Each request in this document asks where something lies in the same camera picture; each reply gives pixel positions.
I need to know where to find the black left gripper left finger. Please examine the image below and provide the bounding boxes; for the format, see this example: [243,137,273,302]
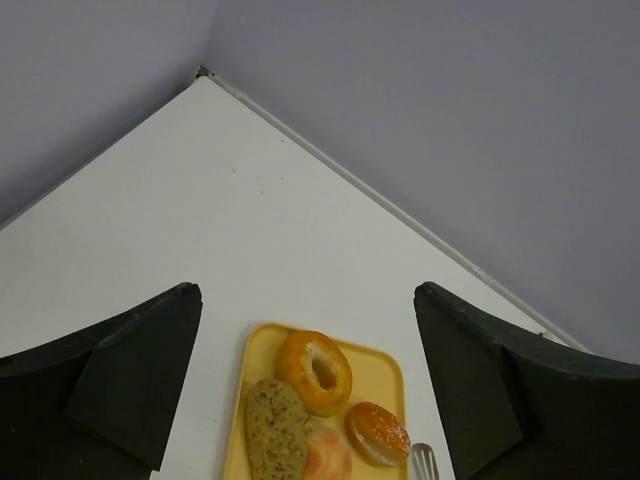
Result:
[1,282,203,479]

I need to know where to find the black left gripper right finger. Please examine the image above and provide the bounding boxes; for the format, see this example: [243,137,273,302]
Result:
[414,282,639,479]

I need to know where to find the metal tongs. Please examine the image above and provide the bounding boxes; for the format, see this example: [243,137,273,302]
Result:
[411,443,439,480]

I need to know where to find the brown speckled bread slice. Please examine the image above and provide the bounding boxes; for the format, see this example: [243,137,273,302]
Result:
[245,378,309,479]

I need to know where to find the sugared cream bun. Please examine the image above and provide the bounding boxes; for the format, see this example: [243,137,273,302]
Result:
[345,402,411,467]

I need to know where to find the yellow plastic tray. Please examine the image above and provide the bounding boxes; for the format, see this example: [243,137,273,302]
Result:
[220,322,406,480]

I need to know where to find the pink round bun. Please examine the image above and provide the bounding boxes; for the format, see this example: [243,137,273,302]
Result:
[303,427,352,480]

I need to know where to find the orange bagel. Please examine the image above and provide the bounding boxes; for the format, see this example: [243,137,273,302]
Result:
[275,330,353,417]

